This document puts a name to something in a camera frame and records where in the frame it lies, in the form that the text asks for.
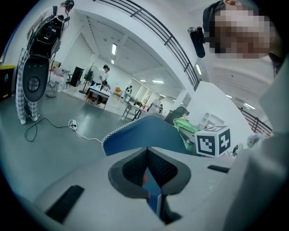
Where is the yellow-lid black bin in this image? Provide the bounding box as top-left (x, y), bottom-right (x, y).
top-left (0, 65), bottom-right (16, 102)

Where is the blue chair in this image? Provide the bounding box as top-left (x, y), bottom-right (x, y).
top-left (101, 114), bottom-right (197, 215)

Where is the long black balcony railing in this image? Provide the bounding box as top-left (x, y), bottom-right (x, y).
top-left (92, 0), bottom-right (202, 92)

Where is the metal-frame white table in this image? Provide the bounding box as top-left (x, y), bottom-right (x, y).
top-left (121, 100), bottom-right (148, 122)

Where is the short black balcony railing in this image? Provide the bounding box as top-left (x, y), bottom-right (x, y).
top-left (238, 106), bottom-right (273, 138)

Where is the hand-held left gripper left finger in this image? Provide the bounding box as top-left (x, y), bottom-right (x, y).
top-left (31, 146), bottom-right (167, 231)

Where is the small white shelf table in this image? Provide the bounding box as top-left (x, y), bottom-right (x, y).
top-left (85, 86), bottom-right (112, 111)

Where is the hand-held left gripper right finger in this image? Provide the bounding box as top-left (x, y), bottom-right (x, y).
top-left (147, 147), bottom-right (238, 231)

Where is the person's head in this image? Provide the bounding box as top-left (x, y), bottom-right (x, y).
top-left (202, 0), bottom-right (284, 61)

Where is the grey mesh waste bin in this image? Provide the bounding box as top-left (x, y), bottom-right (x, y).
top-left (46, 80), bottom-right (60, 98)

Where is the black cabinet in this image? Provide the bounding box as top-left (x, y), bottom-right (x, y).
top-left (70, 66), bottom-right (85, 88)

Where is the black floor cable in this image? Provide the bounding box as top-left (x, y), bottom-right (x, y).
top-left (24, 114), bottom-right (71, 143)

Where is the person's left hand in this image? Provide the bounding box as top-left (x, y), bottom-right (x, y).
top-left (141, 172), bottom-right (150, 188)

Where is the black pedestal fan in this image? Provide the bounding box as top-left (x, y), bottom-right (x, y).
top-left (79, 65), bottom-right (96, 95)

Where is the white shelf unit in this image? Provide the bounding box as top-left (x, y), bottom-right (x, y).
top-left (198, 112), bottom-right (226, 131)

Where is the black head-mounted camera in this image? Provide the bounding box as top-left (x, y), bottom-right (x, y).
top-left (187, 26), bottom-right (212, 59)

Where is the white cable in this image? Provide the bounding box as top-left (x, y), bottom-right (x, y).
top-left (74, 128), bottom-right (104, 144)

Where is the white power strip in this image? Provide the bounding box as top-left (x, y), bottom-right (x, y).
top-left (68, 119), bottom-right (80, 131)

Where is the green cloth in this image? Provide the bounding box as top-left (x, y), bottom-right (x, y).
top-left (173, 118), bottom-right (201, 152)

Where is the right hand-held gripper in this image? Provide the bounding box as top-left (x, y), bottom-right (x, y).
top-left (179, 125), bottom-right (232, 158)

